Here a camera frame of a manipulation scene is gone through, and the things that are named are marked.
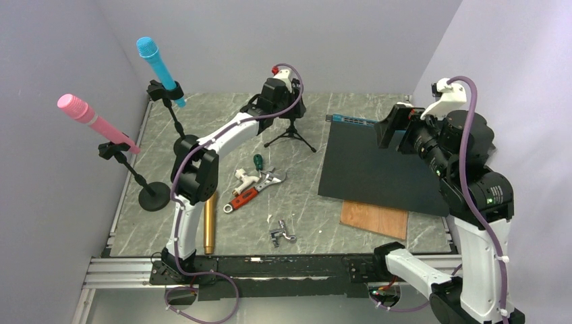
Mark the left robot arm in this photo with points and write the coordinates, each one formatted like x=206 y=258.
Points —
x=195 y=173

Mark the red handle adjustable wrench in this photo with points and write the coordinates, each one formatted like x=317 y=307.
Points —
x=267 y=178

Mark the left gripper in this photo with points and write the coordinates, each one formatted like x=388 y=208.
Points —
x=298 y=111

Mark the blue microphone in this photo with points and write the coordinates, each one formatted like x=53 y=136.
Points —
x=149 y=51

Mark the blue mic round-base stand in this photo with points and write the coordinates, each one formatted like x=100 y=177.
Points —
x=158 y=92

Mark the gold microphone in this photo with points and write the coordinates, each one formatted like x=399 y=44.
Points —
x=210 y=211

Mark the small metal clamp part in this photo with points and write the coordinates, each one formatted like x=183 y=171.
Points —
x=281 y=232

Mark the green handle screwdriver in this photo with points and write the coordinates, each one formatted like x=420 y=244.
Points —
x=258 y=162

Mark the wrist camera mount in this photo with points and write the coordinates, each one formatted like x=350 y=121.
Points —
x=449 y=97
x=282 y=74

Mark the wooden board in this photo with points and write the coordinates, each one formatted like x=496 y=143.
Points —
x=379 y=220

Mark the black network switch box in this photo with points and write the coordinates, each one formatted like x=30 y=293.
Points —
x=356 y=169

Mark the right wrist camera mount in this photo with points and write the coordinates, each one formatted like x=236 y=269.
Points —
x=449 y=97

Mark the black tripod mic stand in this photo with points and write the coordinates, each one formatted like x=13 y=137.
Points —
x=292 y=133

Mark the white plastic faucet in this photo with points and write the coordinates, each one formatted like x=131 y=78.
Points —
x=246 y=181

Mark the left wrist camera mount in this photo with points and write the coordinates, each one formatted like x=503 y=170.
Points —
x=282 y=74

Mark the pink mic round-base stand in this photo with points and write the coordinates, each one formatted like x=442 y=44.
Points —
x=153 y=196

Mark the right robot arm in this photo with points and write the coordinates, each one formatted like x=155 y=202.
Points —
x=481 y=203

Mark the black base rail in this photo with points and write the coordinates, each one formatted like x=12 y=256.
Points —
x=277 y=276

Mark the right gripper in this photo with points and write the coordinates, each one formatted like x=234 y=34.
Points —
x=405 y=117

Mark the pink microphone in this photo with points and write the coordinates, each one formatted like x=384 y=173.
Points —
x=80 y=111

